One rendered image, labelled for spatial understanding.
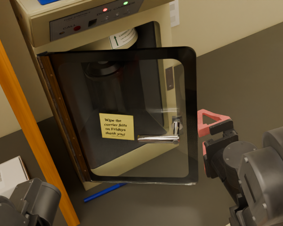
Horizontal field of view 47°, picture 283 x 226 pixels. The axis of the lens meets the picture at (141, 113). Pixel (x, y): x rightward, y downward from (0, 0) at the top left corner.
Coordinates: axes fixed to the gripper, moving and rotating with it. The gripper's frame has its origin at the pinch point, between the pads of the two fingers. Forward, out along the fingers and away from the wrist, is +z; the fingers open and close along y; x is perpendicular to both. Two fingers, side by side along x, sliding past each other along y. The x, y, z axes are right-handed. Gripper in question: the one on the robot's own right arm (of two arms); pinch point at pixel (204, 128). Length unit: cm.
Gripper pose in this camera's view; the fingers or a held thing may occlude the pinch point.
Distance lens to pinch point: 72.8
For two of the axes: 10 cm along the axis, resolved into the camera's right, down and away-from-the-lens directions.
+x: -9.3, 3.5, -0.7
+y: -2.3, -7.3, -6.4
